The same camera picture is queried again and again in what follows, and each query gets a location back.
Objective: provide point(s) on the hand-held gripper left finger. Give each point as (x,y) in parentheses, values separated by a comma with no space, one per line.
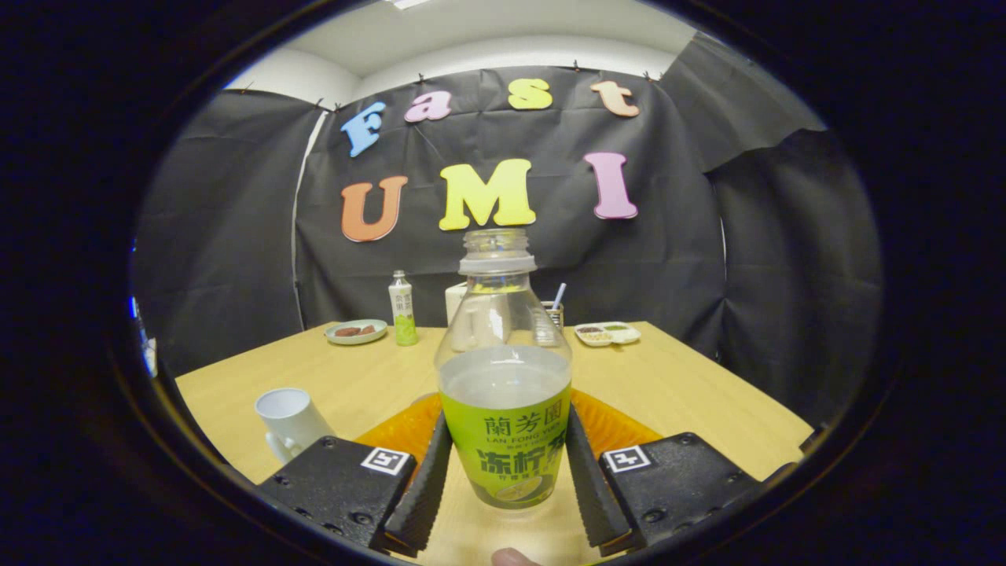
(416,503)

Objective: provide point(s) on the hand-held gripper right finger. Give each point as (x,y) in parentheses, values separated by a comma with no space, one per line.
(593,495)

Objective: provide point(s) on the green label juice bottle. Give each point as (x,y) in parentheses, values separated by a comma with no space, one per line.
(503,440)

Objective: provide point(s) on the white cup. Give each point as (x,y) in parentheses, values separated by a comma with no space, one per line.
(287,417)

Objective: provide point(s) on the small white green bottle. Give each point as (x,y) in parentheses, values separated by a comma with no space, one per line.
(404,314)

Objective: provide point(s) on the wooden table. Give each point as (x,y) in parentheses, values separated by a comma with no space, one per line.
(692,393)

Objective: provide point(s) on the white divided dish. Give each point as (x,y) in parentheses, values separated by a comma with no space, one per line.
(621,334)

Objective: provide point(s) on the pale green plate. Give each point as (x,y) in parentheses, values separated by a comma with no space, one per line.
(357,339)

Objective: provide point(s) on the purple straw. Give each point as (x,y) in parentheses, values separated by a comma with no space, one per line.
(559,295)

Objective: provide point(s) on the white toaster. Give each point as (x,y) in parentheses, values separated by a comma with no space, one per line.
(454,303)

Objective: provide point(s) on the white object beside monitor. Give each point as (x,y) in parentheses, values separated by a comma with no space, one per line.
(151,358)

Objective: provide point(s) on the black backdrop cloth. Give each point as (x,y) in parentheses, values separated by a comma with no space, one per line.
(236,236)

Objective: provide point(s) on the ceiling light panel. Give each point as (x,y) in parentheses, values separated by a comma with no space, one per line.
(409,2)

